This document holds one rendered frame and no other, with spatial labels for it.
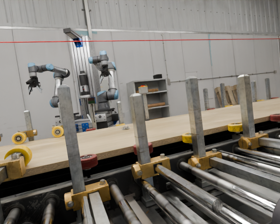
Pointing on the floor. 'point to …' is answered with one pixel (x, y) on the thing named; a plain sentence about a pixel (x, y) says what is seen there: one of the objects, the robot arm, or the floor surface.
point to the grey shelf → (153, 96)
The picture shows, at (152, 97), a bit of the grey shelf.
